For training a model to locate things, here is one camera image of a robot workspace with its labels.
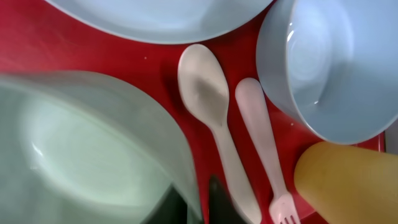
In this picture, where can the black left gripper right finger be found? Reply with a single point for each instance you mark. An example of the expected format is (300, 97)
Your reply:
(221, 210)

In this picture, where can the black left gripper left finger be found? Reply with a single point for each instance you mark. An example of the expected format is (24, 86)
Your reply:
(172, 209)

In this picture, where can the green bowl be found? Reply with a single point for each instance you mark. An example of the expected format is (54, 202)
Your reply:
(85, 147)

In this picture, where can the yellow plastic cup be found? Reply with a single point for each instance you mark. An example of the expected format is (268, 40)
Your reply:
(347, 184)

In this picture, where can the white plastic fork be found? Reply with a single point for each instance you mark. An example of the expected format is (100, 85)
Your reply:
(252, 105)

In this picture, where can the white plastic spoon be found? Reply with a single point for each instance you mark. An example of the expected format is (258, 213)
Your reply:
(205, 94)

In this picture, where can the light blue bowl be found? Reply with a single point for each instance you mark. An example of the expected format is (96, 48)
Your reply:
(332, 65)

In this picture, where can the light blue plate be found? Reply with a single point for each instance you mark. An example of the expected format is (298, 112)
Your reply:
(163, 21)

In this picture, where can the red serving tray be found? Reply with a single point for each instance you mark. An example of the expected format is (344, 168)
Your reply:
(36, 36)

